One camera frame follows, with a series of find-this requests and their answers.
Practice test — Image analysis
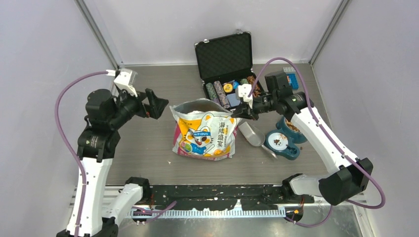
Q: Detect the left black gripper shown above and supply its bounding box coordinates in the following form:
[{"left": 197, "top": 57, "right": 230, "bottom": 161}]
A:
[{"left": 110, "top": 84, "right": 168, "bottom": 127}]

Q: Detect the metal food scoop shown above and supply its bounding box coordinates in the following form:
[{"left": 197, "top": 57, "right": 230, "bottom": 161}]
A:
[{"left": 238, "top": 122, "right": 278, "bottom": 159}]

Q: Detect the pet food bag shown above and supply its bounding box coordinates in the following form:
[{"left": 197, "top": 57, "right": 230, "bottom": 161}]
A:
[{"left": 169, "top": 98, "right": 241, "bottom": 161}]

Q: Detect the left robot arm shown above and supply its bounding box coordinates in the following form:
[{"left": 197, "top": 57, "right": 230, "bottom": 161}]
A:
[{"left": 57, "top": 88, "right": 169, "bottom": 237}]

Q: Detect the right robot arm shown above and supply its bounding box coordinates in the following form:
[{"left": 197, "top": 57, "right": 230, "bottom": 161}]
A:
[{"left": 233, "top": 71, "right": 373, "bottom": 205}]

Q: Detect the teal double pet bowl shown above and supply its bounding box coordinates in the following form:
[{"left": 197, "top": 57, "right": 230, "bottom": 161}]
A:
[{"left": 264, "top": 117, "right": 307, "bottom": 160}]

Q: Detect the blue playing card deck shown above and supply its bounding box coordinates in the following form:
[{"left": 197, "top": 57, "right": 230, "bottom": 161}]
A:
[{"left": 226, "top": 93, "right": 241, "bottom": 107}]

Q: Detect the yellow dealer button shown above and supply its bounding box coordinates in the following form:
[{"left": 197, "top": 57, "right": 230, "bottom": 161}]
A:
[{"left": 223, "top": 83, "right": 234, "bottom": 93}]

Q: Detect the black poker chip case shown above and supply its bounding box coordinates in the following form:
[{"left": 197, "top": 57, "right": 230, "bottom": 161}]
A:
[{"left": 194, "top": 31, "right": 256, "bottom": 111}]

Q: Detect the toy brick assembly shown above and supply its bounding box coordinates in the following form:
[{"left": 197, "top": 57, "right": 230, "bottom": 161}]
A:
[{"left": 283, "top": 67, "right": 299, "bottom": 90}]

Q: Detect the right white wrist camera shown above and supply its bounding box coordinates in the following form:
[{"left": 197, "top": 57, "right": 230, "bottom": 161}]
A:
[{"left": 235, "top": 83, "right": 253, "bottom": 109}]

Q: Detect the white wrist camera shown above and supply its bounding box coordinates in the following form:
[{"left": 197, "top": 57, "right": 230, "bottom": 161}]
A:
[
  {"left": 106, "top": 68, "right": 138, "bottom": 97},
  {"left": 235, "top": 83, "right": 253, "bottom": 109}
]

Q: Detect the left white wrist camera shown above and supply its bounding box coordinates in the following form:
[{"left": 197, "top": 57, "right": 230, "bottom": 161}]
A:
[{"left": 106, "top": 68, "right": 138, "bottom": 97}]

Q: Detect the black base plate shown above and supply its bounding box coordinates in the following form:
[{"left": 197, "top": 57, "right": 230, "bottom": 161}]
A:
[{"left": 141, "top": 184, "right": 314, "bottom": 211}]

